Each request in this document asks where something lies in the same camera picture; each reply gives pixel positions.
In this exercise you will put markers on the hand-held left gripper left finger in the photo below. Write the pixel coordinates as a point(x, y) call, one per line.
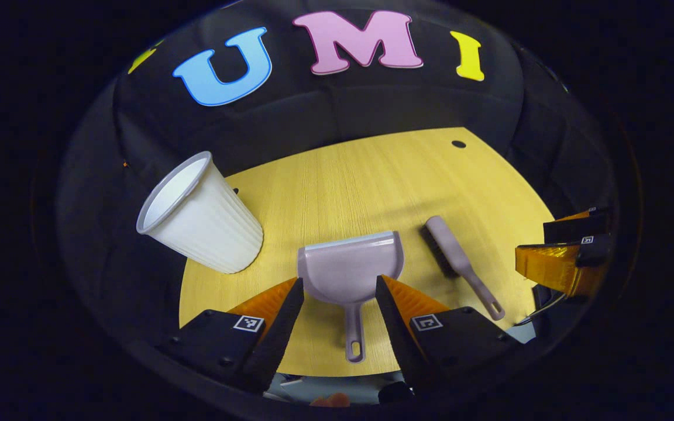
point(278, 339)

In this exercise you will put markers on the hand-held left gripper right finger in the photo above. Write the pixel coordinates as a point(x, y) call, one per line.
point(398, 339)

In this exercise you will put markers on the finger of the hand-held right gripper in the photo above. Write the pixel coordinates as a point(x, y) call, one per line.
point(571, 231)
point(547, 266)

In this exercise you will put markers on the lilac dustpan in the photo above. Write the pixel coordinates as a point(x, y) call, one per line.
point(343, 269)

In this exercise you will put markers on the small lilac broom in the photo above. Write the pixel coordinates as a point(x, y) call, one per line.
point(454, 251)

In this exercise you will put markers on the white ribbed garbage bin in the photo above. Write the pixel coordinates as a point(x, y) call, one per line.
point(208, 228)

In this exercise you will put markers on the black backdrop cloth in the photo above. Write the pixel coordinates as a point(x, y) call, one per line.
point(325, 111)

